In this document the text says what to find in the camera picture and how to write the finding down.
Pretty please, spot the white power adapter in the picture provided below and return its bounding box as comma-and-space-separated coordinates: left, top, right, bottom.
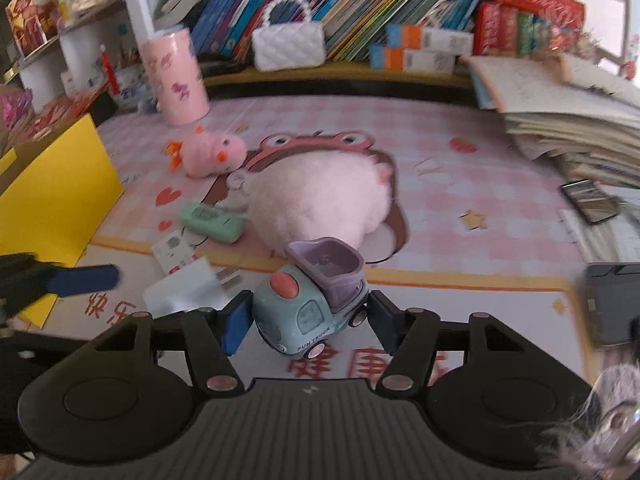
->
143, 257, 237, 319

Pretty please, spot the fluffy pale pink plush ball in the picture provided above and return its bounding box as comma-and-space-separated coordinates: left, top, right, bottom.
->
247, 152, 396, 262

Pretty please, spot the red gift package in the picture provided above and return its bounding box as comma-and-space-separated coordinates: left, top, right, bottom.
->
5, 0, 62, 57

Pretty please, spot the stack of books and papers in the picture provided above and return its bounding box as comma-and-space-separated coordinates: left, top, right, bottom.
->
460, 52, 640, 189

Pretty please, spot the orange and white box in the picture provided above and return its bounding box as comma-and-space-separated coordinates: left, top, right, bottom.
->
387, 24, 475, 54
369, 44, 457, 74

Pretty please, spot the pink checked desk mat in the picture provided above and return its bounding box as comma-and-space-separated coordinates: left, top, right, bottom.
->
80, 95, 603, 386

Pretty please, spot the pink plush chick toy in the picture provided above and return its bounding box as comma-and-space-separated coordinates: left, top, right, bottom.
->
167, 127, 247, 180

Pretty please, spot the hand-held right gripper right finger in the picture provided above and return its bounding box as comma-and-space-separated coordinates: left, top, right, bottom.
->
367, 290, 532, 394

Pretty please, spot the large red box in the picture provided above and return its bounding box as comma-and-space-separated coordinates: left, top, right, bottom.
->
487, 0, 586, 32

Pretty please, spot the mint green toy case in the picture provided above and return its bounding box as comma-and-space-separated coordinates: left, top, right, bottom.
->
179, 201, 247, 245

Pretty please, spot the red patterned box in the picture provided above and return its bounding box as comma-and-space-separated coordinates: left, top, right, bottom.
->
473, 2, 519, 56

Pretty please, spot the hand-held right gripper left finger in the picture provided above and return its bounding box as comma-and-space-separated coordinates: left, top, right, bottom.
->
93, 289, 255, 394

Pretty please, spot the black smartphone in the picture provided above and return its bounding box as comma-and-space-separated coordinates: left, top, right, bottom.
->
559, 178, 624, 225

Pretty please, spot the red flat box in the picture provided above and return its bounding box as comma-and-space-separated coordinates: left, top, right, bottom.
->
29, 84, 119, 142

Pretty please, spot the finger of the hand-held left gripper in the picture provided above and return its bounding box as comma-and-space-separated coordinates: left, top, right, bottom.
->
0, 253, 124, 322

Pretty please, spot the white quilted handbag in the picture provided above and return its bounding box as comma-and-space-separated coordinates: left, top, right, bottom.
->
251, 0, 327, 72

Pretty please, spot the clear keyring charm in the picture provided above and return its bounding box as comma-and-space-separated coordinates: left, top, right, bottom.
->
225, 172, 251, 211

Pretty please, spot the white printed card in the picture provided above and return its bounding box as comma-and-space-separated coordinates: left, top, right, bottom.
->
151, 232, 201, 275

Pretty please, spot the blue and purple toy truck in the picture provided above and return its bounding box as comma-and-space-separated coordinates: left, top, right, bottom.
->
251, 236, 372, 359

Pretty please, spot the white notebook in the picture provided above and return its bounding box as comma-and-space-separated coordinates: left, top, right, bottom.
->
557, 207, 640, 267

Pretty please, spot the grey furry keychain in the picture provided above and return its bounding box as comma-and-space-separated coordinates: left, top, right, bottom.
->
540, 350, 640, 480

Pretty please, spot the pink printed tumbler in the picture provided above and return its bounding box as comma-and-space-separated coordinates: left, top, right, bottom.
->
138, 27, 211, 128

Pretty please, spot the row of colourful books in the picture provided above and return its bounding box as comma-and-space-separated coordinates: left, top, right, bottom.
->
161, 0, 489, 64

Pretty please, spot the dark grey flat case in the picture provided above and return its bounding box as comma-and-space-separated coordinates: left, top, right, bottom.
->
582, 261, 640, 349

